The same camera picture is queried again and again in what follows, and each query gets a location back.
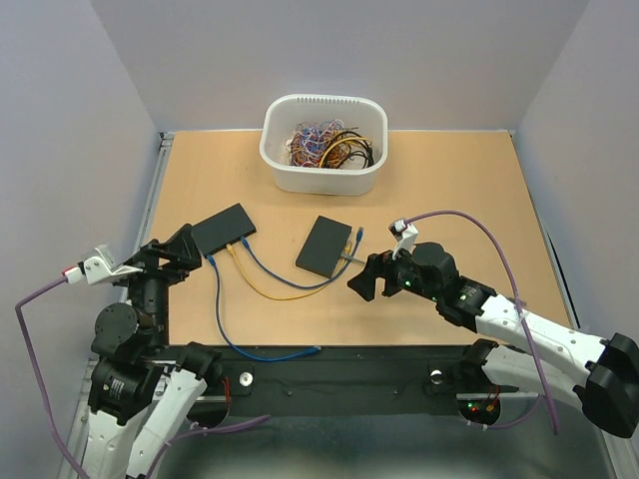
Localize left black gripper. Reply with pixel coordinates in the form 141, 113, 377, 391
118, 220, 205, 346

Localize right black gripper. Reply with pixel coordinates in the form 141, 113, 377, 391
344, 239, 440, 302

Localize blue ethernet cable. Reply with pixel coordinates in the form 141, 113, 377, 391
240, 227, 366, 291
207, 253, 323, 361

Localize yellow ethernet cable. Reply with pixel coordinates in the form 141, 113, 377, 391
225, 239, 355, 301

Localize black network switch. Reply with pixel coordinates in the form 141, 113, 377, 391
193, 204, 257, 256
296, 216, 352, 279

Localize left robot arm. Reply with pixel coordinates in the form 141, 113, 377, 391
80, 224, 223, 478

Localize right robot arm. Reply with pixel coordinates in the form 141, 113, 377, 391
347, 242, 638, 438

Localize white plastic tub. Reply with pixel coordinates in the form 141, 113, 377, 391
260, 94, 388, 197

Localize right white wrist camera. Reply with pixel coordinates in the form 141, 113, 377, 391
388, 219, 418, 259

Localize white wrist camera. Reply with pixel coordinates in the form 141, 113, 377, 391
62, 243, 143, 285
388, 219, 418, 259

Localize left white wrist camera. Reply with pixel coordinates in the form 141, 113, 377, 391
62, 243, 143, 285

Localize tangled coloured wires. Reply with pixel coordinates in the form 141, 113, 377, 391
282, 116, 377, 170

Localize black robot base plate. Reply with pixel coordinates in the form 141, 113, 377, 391
188, 345, 497, 426

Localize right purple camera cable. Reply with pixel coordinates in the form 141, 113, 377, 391
398, 209, 560, 435

